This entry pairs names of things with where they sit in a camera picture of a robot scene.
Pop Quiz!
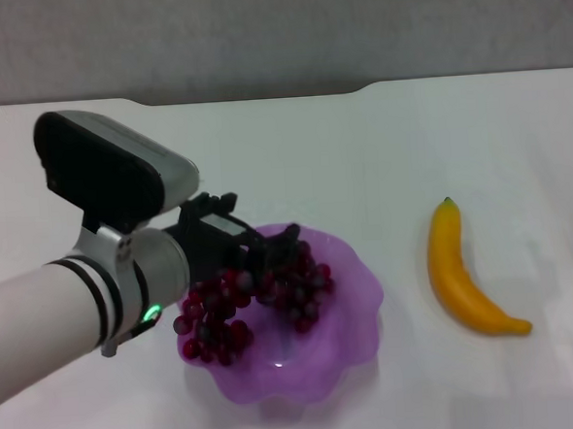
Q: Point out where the yellow banana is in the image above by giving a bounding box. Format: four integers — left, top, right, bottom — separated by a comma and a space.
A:
422, 191, 534, 342

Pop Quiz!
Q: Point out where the left arm wrist cable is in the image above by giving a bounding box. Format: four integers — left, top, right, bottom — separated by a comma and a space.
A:
97, 314, 165, 358

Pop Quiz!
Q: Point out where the purple wavy-edged plate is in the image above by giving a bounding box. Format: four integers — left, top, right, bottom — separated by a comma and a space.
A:
170, 216, 391, 412

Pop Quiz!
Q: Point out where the dark red grape bunch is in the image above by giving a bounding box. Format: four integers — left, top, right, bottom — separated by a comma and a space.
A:
168, 238, 341, 370

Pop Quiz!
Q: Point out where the left wrist camera housing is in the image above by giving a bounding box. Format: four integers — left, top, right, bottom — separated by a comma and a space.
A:
31, 102, 204, 239

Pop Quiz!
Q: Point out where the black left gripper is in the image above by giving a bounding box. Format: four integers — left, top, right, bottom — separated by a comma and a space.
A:
160, 185, 305, 287

